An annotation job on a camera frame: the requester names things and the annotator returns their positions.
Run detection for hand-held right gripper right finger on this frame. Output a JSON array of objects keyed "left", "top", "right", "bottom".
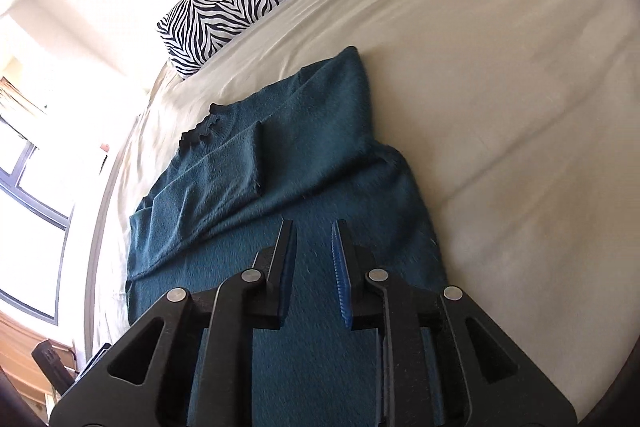
[{"left": 331, "top": 219, "right": 576, "bottom": 427}]

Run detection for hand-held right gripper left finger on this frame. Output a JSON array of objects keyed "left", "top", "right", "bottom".
[{"left": 48, "top": 218, "right": 298, "bottom": 427}]

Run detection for teal knit sweater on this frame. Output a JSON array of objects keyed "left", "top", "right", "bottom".
[{"left": 125, "top": 46, "right": 448, "bottom": 427}]

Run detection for bed with beige sheet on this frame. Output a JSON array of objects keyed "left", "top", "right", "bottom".
[{"left": 82, "top": 0, "right": 636, "bottom": 418}]

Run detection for black object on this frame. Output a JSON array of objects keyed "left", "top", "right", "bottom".
[{"left": 31, "top": 340, "right": 81, "bottom": 393}]

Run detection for dark framed window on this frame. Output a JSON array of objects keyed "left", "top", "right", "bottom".
[{"left": 0, "top": 72, "right": 76, "bottom": 323}]

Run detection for zebra print pillow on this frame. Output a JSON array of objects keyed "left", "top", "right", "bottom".
[{"left": 156, "top": 0, "right": 327, "bottom": 80}]

